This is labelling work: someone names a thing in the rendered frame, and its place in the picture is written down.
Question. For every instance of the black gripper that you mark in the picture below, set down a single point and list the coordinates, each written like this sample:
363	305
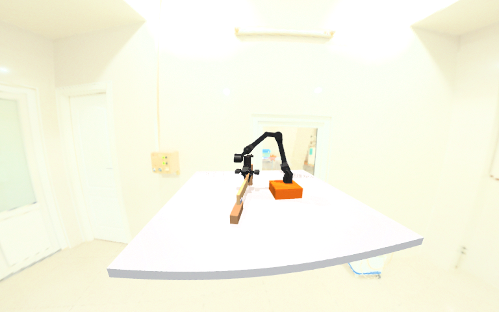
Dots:
256	172

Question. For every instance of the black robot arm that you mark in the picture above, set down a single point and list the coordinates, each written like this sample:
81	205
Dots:
238	158

